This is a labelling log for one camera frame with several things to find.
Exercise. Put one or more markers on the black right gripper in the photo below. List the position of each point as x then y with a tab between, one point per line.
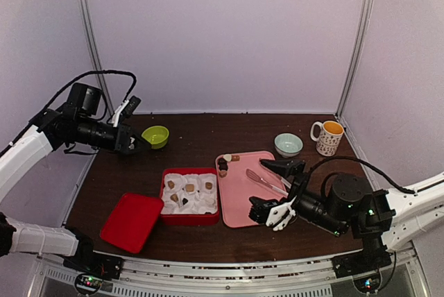
287	168

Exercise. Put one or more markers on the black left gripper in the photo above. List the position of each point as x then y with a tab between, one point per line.
121	140

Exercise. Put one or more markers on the red tin box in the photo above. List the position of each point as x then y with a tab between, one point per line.
190	219

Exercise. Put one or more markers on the red tin lid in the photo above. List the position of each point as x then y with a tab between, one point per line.
131	222

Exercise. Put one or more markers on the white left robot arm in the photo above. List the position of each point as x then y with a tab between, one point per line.
44	135

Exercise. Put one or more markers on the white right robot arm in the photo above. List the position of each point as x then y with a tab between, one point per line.
384	219

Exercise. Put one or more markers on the dark chocolate tray left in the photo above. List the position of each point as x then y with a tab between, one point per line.
222	164

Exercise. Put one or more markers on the green plastic bowl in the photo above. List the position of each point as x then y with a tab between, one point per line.
156	136

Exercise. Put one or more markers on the pink plastic tray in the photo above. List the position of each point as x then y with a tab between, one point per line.
236	188

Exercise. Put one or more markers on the light blue ceramic bowl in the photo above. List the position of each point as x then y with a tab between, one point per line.
288	145

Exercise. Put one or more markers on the white paper liner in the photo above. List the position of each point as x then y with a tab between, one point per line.
196	204

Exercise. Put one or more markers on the white floral mug yellow inside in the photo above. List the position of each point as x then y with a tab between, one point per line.
327	135

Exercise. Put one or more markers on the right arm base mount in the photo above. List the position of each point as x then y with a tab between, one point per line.
356	263

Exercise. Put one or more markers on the aluminium front rail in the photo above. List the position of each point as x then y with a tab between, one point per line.
312	276

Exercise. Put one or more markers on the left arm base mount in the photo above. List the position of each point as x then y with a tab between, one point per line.
107	267

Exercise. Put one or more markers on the aluminium frame post left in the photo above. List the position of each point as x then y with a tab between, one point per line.
94	52

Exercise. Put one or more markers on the aluminium frame post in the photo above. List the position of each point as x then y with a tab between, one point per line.
362	28
94	52

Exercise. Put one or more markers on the aluminium frame post right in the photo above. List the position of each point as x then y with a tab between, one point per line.
362	28

